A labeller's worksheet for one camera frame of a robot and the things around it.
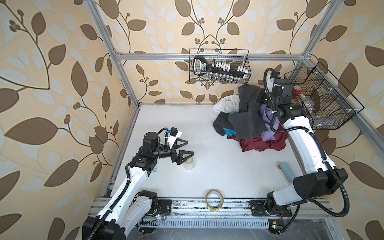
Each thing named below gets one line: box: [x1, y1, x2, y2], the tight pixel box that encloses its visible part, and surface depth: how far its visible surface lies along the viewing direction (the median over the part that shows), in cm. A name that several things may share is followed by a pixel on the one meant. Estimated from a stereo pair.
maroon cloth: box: [227, 125, 289, 152], surface depth 95 cm
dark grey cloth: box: [213, 84, 268, 140], surface depth 80 cm
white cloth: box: [212, 94, 239, 117], surface depth 118 cm
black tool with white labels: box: [193, 55, 248, 78], surface depth 86 cm
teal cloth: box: [223, 127, 237, 137], surface depth 102 cm
